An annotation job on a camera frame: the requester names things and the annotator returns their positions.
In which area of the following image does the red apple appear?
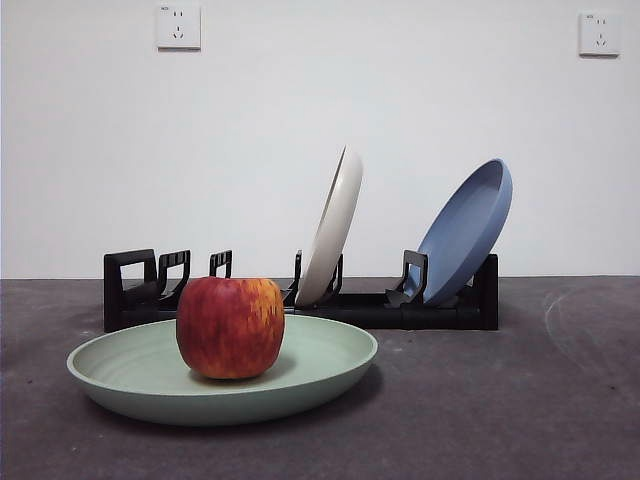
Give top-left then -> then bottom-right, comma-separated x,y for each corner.
175,276 -> 286,380

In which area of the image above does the green plate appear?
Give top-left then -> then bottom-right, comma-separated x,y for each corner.
66,313 -> 380,427

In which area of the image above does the cream plate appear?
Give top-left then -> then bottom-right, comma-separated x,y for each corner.
294,144 -> 365,306

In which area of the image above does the black plate rack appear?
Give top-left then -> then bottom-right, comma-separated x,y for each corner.
103,248 -> 500,332

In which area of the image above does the blue plate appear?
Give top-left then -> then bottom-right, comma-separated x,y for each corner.
405,157 -> 515,307

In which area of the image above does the white wall socket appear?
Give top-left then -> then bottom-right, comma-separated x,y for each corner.
157,4 -> 203,51
579,13 -> 622,57

